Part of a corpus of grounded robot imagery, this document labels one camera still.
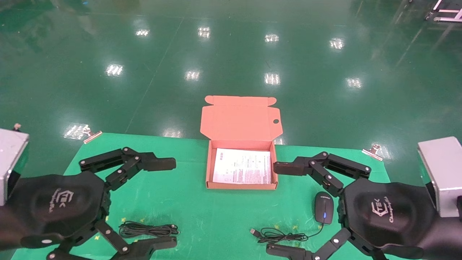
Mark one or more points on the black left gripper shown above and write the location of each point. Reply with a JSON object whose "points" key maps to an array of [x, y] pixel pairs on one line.
{"points": [[61, 202]]}

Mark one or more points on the white printed instruction sheet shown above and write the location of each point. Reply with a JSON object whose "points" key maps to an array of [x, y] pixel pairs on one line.
{"points": [[242, 166]]}

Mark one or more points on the orange cardboard box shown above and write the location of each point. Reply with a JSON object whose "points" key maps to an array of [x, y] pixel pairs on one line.
{"points": [[240, 122]]}

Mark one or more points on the metal binder clip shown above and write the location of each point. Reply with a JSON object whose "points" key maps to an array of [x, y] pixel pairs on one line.
{"points": [[371, 152], [92, 136]]}

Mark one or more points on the green table mat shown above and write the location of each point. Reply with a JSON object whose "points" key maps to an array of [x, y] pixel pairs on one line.
{"points": [[173, 202]]}

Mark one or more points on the white metal cart frame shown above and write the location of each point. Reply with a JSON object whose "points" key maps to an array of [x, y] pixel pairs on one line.
{"points": [[447, 18]]}

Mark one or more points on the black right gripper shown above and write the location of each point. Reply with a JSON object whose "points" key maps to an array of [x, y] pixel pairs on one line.
{"points": [[389, 213]]}

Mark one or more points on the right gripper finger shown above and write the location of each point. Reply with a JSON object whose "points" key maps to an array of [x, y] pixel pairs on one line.
{"points": [[288, 167], [285, 251]]}

